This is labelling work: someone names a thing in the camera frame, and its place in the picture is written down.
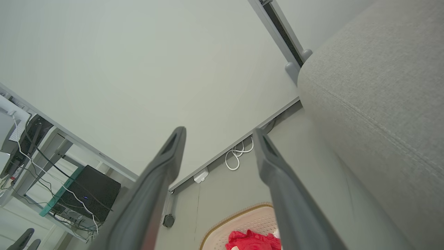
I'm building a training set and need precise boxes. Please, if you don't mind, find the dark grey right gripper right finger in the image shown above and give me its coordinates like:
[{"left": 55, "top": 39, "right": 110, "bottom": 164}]
[{"left": 253, "top": 128, "right": 348, "bottom": 250}]

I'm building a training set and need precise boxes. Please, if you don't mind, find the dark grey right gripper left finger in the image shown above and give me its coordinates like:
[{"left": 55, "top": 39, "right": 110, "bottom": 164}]
[{"left": 88, "top": 126, "right": 187, "bottom": 250}]

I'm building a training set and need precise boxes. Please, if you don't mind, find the red and white cloth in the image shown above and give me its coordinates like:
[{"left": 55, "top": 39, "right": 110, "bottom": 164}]
[{"left": 225, "top": 229, "right": 282, "bottom": 250}]

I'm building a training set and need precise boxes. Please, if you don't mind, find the grey fabric sofa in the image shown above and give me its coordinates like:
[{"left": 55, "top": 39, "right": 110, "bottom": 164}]
[{"left": 298, "top": 0, "right": 444, "bottom": 250}]

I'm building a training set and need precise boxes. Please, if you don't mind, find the cream perforated laundry basket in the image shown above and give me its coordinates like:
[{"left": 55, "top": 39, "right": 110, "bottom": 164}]
[{"left": 199, "top": 203, "right": 282, "bottom": 250}]

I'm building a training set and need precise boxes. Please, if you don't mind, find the black computer tower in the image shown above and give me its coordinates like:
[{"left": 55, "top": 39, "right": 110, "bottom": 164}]
[{"left": 52, "top": 165, "right": 121, "bottom": 223}]

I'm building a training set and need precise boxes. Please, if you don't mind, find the green-edged glass shelf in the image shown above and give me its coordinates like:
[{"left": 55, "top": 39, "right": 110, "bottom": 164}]
[{"left": 39, "top": 166, "right": 86, "bottom": 218}]

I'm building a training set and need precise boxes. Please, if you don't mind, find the large white partition panel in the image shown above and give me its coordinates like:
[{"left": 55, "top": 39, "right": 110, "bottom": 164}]
[{"left": 0, "top": 0, "right": 301, "bottom": 192}]

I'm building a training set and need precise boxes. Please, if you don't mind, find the white monitor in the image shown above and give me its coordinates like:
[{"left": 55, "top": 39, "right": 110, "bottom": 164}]
[{"left": 0, "top": 94, "right": 31, "bottom": 153}]

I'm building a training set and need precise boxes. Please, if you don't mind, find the small white partition panel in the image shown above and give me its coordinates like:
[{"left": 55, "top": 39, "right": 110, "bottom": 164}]
[{"left": 274, "top": 0, "right": 377, "bottom": 52}]

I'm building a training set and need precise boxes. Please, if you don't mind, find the grey metal desk frame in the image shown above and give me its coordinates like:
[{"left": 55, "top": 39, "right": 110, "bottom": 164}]
[{"left": 0, "top": 83, "right": 139, "bottom": 243}]

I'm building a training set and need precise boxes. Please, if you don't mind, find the white wall adapter box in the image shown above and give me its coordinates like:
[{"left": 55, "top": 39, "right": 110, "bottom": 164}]
[{"left": 193, "top": 167, "right": 210, "bottom": 184}]

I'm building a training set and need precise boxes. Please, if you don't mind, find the black desk cables bundle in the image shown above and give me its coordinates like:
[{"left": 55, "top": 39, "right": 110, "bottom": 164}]
[{"left": 0, "top": 116, "right": 113, "bottom": 232}]

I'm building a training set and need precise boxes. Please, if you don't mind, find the coiled white cable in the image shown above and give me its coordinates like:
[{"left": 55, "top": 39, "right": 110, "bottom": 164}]
[{"left": 224, "top": 136, "right": 254, "bottom": 171}]

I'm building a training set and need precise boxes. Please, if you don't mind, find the black floor cable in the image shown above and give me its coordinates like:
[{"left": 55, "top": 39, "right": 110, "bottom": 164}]
[{"left": 263, "top": 118, "right": 277, "bottom": 134}]

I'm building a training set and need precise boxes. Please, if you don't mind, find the long white desk cable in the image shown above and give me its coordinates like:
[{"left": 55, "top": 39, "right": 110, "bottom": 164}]
[{"left": 11, "top": 112, "right": 100, "bottom": 234}]

